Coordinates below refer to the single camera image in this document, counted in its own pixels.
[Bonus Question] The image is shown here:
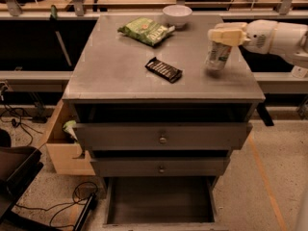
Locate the white bowl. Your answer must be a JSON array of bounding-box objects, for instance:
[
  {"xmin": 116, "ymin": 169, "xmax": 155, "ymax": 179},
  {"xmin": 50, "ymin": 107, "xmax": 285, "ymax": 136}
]
[{"xmin": 163, "ymin": 5, "xmax": 193, "ymax": 28}]

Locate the green item in box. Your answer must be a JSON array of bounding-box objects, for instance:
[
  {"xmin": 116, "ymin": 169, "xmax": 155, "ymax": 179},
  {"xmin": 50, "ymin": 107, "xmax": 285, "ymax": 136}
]
[{"xmin": 63, "ymin": 120, "xmax": 78, "ymax": 142}]

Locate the grey drawer cabinet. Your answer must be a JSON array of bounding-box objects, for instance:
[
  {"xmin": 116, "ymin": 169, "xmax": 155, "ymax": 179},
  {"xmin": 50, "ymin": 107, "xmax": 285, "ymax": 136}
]
[{"xmin": 62, "ymin": 13, "xmax": 266, "ymax": 191}]

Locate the green handled tool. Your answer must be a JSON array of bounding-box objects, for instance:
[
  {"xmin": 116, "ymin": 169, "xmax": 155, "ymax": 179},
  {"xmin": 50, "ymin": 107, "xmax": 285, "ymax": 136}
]
[{"xmin": 49, "ymin": 5, "xmax": 72, "ymax": 67}]

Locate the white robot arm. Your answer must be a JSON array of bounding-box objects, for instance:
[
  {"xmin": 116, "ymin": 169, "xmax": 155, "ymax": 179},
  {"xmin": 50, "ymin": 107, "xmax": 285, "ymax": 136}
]
[{"xmin": 207, "ymin": 19, "xmax": 308, "ymax": 69}]

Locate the grey top drawer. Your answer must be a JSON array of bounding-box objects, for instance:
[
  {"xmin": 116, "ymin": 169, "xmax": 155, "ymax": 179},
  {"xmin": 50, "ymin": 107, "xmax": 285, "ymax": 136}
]
[{"xmin": 74, "ymin": 122, "xmax": 252, "ymax": 151}]

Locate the black floor cable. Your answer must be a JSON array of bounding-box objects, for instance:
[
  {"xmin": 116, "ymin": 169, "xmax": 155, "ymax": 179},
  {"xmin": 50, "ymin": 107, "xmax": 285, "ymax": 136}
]
[{"xmin": 14, "ymin": 180, "xmax": 100, "ymax": 229}]

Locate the grey middle drawer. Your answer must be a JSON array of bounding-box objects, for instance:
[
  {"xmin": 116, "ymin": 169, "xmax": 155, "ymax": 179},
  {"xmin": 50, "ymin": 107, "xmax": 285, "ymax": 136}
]
[{"xmin": 91, "ymin": 157, "xmax": 230, "ymax": 177}]

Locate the black chocolate bar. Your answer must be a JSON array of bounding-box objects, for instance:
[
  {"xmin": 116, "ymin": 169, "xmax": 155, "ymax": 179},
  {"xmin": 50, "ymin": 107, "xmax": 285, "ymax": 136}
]
[{"xmin": 145, "ymin": 57, "xmax": 183, "ymax": 84}]

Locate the grey drawer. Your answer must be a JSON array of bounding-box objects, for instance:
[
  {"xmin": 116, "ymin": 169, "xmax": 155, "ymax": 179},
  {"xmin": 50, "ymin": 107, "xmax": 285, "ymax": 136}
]
[
  {"xmin": 104, "ymin": 176, "xmax": 228, "ymax": 231},
  {"xmin": 91, "ymin": 157, "xmax": 230, "ymax": 177},
  {"xmin": 74, "ymin": 122, "xmax": 252, "ymax": 151}
]

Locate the clear plastic bottle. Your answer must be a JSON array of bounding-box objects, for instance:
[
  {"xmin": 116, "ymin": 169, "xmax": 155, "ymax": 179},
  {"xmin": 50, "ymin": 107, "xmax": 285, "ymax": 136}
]
[{"xmin": 291, "ymin": 65, "xmax": 308, "ymax": 79}]

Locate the black chair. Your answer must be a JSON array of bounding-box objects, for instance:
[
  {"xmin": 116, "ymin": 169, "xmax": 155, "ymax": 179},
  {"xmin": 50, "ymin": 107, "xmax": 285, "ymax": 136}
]
[{"xmin": 0, "ymin": 129, "xmax": 43, "ymax": 221}]

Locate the green chip bag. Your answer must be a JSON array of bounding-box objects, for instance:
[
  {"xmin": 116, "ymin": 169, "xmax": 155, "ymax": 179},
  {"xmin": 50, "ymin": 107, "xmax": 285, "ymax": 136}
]
[{"xmin": 117, "ymin": 17, "xmax": 175, "ymax": 47}]

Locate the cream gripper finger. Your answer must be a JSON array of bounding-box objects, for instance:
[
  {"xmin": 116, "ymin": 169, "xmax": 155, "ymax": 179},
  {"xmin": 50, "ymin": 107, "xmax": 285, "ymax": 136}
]
[
  {"xmin": 208, "ymin": 29, "xmax": 250, "ymax": 46},
  {"xmin": 215, "ymin": 22, "xmax": 247, "ymax": 31}
]

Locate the wooden box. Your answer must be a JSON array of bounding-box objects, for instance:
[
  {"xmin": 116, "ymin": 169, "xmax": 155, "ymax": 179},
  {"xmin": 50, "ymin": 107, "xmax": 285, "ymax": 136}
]
[{"xmin": 41, "ymin": 100, "xmax": 94, "ymax": 175}]

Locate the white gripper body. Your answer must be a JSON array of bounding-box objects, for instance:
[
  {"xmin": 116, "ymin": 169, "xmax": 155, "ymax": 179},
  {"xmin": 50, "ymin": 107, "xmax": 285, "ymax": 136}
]
[{"xmin": 244, "ymin": 20, "xmax": 278, "ymax": 54}]

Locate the grey bottom drawer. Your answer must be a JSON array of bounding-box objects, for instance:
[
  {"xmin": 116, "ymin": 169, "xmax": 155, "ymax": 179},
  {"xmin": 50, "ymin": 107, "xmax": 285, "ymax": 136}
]
[{"xmin": 104, "ymin": 176, "xmax": 228, "ymax": 231}]

